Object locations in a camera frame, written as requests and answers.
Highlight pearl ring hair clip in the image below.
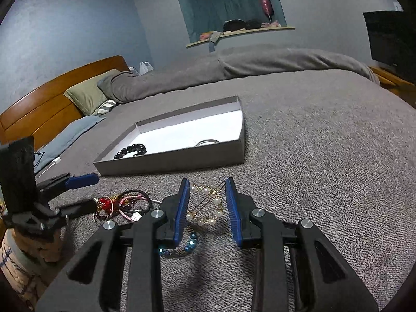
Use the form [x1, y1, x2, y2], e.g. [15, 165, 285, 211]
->
[186, 182, 226, 227]

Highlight left striped sleeve forearm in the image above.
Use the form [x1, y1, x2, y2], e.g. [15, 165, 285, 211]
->
[1, 229, 49, 311]

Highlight person's left hand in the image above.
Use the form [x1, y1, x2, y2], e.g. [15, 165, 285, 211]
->
[11, 229, 63, 263]

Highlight light blue towel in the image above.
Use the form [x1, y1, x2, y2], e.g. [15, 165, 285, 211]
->
[33, 115, 105, 174]

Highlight silver thin bangle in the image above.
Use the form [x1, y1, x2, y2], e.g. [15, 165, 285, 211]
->
[195, 139, 219, 147]

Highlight grey cardboard tray box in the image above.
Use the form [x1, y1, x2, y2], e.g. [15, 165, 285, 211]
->
[94, 96, 245, 176]

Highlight wooden headboard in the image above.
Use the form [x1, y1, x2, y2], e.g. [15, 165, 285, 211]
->
[1, 56, 128, 150]

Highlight striped grey pillow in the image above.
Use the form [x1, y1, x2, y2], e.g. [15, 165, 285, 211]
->
[92, 99, 118, 115]

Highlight olive green pillow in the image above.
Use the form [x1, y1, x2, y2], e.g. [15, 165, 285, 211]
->
[63, 69, 120, 115]

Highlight grey bed blanket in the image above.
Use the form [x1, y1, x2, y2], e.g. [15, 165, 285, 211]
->
[48, 70, 415, 307]

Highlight rolled grey duvet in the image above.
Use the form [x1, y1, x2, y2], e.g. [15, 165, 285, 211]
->
[97, 44, 379, 104]

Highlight white plastic bag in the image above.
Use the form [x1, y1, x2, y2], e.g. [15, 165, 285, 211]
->
[129, 61, 154, 76]

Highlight wooden window sill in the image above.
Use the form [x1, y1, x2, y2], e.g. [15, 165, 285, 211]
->
[185, 26, 296, 49]

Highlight grey cloth on sill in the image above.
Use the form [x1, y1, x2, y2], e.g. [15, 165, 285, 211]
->
[208, 31, 222, 52]

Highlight black clothes pile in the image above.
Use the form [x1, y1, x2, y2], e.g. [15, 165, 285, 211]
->
[223, 19, 262, 33]

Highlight pink balloon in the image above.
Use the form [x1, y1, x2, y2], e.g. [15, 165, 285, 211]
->
[261, 0, 274, 23]

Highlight wooden tv stand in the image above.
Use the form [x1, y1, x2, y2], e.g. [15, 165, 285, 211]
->
[369, 66, 416, 108]

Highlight black television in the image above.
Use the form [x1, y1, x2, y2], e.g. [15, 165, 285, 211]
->
[363, 11, 415, 80]

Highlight blue bead bracelet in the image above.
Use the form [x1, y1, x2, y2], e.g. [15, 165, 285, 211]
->
[158, 232, 199, 258]

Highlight pink cord bracelet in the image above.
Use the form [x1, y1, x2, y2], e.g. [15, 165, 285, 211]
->
[116, 191, 152, 223]

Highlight black large bead bracelet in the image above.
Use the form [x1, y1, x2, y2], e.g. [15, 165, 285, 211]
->
[113, 142, 148, 160]

